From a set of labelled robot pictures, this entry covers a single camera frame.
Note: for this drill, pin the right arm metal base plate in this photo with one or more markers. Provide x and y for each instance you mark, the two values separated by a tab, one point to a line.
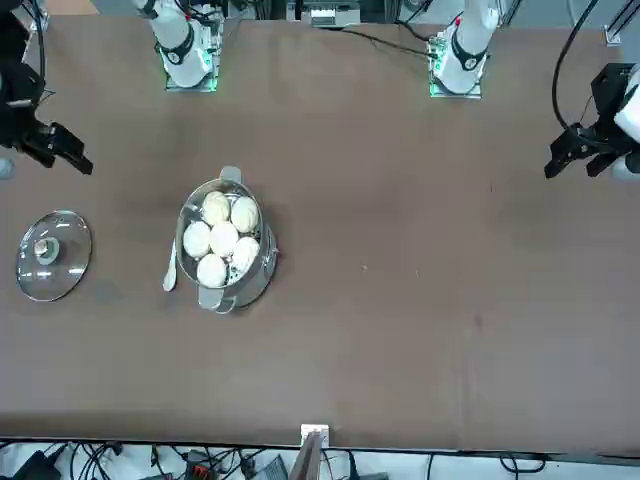
214	82

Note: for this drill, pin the power strip with plugs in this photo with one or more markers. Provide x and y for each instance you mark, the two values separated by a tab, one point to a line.
197	465

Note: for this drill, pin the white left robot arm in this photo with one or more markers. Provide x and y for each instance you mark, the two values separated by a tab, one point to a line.
467	45

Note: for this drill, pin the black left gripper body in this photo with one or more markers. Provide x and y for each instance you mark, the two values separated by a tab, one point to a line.
612	87

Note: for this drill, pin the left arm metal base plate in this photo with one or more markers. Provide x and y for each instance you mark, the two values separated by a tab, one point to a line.
432	90

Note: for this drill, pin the grey device box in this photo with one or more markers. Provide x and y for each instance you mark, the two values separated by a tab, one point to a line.
332	15

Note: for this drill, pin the white ceramic soup spoon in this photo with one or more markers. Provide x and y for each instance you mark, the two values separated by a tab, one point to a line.
170	281

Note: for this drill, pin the aluminium corner rail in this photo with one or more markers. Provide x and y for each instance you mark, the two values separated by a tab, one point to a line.
612	36

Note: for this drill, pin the black power adapter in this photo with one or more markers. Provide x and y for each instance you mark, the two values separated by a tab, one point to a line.
35	467

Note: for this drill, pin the white steamed bun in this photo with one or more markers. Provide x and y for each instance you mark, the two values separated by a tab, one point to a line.
245	214
223	238
216	207
196	241
246	252
211	271

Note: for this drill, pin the aluminium camera mount post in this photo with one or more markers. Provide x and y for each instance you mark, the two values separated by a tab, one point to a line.
314	431

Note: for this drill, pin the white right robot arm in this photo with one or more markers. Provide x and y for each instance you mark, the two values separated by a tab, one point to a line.
180	50

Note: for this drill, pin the glass pot lid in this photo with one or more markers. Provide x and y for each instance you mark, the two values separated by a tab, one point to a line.
70	250

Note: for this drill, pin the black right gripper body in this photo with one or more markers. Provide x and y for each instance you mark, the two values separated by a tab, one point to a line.
20	95

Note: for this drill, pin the stainless steel steamer pot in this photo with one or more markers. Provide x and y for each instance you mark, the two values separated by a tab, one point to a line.
260	280

